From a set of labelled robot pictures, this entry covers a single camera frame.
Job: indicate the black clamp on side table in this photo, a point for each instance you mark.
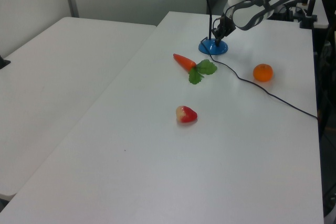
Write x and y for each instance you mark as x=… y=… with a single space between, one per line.
x=3 y=62

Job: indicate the orange toy carrot green leaves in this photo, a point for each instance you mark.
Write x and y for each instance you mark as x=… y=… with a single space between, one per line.
x=184 y=61

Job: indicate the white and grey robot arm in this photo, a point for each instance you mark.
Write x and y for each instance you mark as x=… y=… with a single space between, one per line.
x=265 y=3

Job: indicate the orange toy tangerine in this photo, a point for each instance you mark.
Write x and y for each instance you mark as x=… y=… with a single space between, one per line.
x=262 y=72

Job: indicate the black electronics box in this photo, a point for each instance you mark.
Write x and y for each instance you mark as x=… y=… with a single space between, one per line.
x=282 y=14

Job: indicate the white side table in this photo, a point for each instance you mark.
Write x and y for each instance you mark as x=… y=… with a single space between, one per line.
x=52 y=90

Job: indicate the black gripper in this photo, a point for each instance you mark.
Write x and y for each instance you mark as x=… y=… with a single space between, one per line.
x=225 y=26

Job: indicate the small black cylinder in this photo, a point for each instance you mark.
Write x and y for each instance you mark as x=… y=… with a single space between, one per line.
x=304 y=1

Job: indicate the red toy strawberry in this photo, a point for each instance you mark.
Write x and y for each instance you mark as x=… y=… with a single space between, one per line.
x=187 y=114

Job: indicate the blue desk lamp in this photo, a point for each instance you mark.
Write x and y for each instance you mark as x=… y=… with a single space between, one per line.
x=210 y=47

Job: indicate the black camera pole with clamp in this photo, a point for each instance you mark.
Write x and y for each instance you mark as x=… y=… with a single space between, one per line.
x=311 y=11

